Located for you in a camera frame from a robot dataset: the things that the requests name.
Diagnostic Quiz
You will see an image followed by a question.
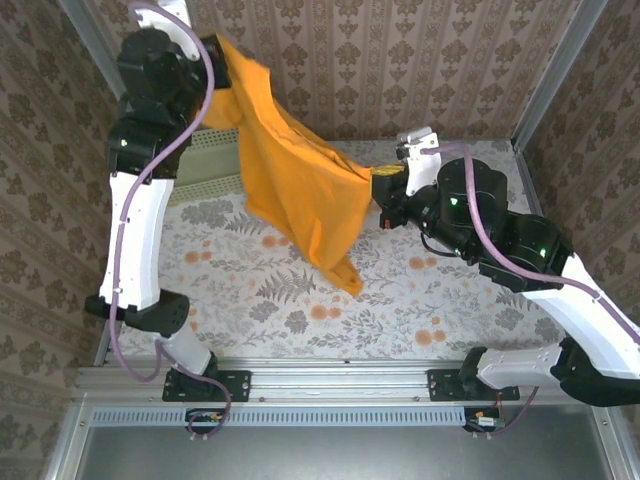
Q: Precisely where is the orange t-shirt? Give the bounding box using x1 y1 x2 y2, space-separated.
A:
199 33 375 298

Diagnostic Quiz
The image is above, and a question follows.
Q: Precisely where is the pale green perforated basket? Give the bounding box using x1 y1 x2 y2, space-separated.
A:
171 127 242 207

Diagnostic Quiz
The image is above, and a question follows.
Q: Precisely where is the floral patterned table cover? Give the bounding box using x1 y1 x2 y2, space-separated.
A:
117 139 566 361

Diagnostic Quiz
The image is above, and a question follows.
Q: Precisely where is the small black connector board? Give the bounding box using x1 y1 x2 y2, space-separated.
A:
463 407 504 435
185 408 225 435

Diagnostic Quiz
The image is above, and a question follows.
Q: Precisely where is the grey metal panel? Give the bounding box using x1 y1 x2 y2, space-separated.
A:
74 405 615 480

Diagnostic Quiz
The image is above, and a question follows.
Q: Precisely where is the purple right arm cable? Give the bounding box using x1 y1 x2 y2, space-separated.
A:
422 142 640 439

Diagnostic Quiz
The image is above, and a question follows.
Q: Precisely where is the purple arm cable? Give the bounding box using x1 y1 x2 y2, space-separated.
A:
107 0 234 441
422 142 640 439

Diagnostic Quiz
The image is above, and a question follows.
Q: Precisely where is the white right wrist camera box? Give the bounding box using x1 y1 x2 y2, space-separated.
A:
396 126 442 197

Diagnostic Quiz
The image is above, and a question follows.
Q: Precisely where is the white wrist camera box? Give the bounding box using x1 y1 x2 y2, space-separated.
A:
396 126 442 197
130 0 202 62

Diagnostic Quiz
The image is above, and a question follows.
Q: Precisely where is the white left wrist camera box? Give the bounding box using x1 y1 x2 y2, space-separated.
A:
130 0 202 62

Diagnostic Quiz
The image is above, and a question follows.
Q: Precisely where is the aluminium corner post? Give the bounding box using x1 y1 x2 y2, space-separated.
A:
57 0 126 101
512 0 609 151

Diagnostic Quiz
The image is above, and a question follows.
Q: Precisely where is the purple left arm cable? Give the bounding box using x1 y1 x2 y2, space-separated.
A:
107 0 234 441

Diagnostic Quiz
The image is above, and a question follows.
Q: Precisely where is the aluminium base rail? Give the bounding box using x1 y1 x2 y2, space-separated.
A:
74 357 616 404

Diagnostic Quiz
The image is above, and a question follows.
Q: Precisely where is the grey slotted cable duct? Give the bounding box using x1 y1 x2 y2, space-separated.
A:
92 405 469 429

